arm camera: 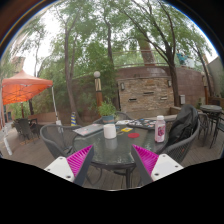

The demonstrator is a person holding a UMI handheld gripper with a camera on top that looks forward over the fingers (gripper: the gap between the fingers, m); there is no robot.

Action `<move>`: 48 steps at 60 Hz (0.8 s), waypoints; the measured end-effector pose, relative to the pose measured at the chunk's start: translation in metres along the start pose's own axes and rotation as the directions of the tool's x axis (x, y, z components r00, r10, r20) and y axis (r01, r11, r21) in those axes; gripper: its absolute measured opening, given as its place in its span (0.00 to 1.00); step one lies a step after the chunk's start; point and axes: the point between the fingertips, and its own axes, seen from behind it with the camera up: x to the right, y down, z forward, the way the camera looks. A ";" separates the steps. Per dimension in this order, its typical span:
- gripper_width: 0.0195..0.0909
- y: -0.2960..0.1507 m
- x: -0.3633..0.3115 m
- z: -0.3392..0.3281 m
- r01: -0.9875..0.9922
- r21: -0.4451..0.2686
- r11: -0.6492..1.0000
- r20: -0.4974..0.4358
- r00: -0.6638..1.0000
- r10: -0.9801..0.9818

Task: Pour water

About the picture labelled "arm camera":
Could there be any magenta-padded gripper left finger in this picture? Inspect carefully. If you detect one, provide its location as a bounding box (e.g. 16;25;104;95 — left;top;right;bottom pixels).
43;144;95;187

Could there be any round patio table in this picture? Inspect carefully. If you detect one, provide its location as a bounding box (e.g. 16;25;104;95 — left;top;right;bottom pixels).
199;104;224;148

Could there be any potted green plant blue pot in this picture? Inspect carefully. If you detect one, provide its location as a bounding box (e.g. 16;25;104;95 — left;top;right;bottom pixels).
97;99;118;125

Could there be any person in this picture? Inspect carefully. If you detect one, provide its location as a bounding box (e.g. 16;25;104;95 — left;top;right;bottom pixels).
176;51;188;66

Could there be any white ceramic cup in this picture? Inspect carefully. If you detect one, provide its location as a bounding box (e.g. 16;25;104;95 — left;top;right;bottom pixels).
103;123;117;140

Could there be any orange canopy tent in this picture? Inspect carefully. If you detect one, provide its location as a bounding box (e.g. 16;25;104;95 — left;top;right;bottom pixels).
1;69;54;106

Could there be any black backpack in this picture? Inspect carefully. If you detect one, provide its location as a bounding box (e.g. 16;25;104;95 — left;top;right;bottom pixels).
165;104;200;148

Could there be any globe lamp post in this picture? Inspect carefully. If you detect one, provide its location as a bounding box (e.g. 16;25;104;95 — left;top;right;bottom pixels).
93;70;104;108

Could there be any purple juice bottle white cap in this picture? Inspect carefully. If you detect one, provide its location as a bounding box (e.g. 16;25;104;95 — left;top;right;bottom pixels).
154;115;167;144

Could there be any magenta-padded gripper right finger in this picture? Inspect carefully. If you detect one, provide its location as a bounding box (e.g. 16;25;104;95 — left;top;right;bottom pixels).
130;143;184;187

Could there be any white printed paper sheet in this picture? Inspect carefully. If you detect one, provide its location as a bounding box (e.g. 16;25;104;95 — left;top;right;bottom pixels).
115;119;131;126

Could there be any group of dark patio chairs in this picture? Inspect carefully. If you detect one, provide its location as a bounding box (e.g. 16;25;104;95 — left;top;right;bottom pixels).
13;118;43;141

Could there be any blue yellow striped bollard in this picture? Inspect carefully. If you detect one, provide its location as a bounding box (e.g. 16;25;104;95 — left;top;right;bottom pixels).
69;111;78;127

